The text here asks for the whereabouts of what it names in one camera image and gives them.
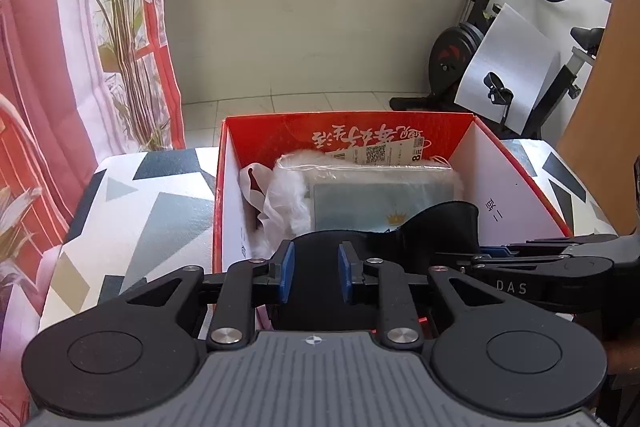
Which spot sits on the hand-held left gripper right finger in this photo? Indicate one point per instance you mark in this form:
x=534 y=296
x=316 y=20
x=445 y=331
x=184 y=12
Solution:
x=345 y=274

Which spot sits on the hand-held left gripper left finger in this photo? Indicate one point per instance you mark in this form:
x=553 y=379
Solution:
x=286 y=274

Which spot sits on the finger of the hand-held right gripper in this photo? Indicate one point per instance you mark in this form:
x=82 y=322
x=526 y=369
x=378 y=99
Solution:
x=525 y=252

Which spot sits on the black cloth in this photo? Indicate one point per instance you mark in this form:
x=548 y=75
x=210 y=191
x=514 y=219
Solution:
x=317 y=257

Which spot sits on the red cardboard box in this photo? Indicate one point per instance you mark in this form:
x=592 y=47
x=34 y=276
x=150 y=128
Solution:
x=505 y=167

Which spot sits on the white fluffy item in packaging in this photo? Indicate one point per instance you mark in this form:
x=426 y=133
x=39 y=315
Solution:
x=290 y=192

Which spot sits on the pale plastic bag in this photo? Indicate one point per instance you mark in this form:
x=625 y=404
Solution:
x=252 y=187

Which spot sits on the white shipping label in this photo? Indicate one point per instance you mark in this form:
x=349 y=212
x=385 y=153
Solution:
x=380 y=152

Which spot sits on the geometric print tablecloth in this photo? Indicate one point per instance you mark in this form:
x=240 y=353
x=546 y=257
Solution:
x=150 y=217

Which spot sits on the brown wooden board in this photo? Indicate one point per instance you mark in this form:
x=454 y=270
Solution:
x=610 y=107

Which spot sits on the white paper sheet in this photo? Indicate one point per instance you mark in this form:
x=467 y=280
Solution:
x=515 y=57

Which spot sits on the black exercise bike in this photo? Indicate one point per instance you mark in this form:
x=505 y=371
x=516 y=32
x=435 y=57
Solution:
x=450 y=52

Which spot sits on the printed plant backdrop curtain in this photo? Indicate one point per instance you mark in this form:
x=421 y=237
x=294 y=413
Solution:
x=60 y=82

